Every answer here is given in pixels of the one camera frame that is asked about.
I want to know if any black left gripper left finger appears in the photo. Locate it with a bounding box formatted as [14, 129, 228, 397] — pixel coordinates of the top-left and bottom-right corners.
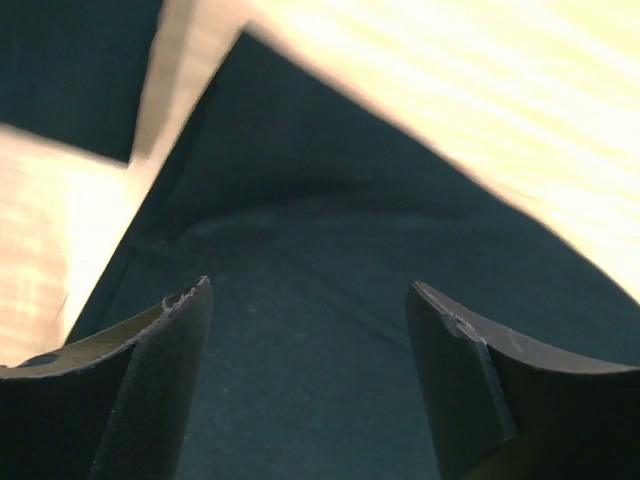
[1, 277, 212, 480]

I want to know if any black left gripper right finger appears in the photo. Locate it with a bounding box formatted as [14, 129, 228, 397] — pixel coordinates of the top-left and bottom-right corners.
[406, 282, 639, 479]

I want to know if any black t shirt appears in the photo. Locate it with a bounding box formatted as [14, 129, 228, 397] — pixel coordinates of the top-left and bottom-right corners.
[73, 32, 639, 479]
[1, 0, 163, 162]

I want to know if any folded black t shirt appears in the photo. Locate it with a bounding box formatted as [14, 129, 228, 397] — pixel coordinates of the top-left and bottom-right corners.
[1, 0, 163, 162]

